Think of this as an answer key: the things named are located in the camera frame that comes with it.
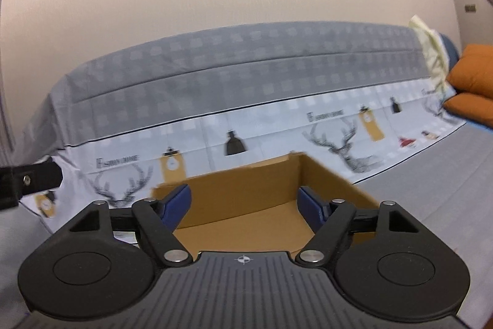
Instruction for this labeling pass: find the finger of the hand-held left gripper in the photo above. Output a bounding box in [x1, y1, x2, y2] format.
[0, 156, 64, 211]

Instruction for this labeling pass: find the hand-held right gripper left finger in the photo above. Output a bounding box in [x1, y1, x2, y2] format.
[58, 183, 194, 269]

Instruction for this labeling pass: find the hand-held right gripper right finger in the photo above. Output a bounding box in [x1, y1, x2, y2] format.
[296, 186, 429, 269]

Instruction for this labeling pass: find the brown cardboard box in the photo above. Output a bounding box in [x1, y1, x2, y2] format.
[152, 152, 382, 256]

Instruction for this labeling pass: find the grey fabric sofa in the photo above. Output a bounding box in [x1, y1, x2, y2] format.
[0, 119, 493, 329]

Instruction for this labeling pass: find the grey deer printed blanket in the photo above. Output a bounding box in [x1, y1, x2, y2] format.
[21, 21, 468, 235]

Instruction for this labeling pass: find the grey curtain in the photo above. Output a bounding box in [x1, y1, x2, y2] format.
[0, 0, 18, 160]

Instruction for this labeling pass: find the orange cushion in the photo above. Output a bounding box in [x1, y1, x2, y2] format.
[446, 44, 493, 99]
[442, 92, 493, 130]

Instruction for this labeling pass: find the cream leaf patterned pillow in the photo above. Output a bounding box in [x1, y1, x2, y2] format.
[408, 15, 458, 104]

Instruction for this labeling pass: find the blue pillow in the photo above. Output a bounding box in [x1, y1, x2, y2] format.
[439, 34, 461, 77]

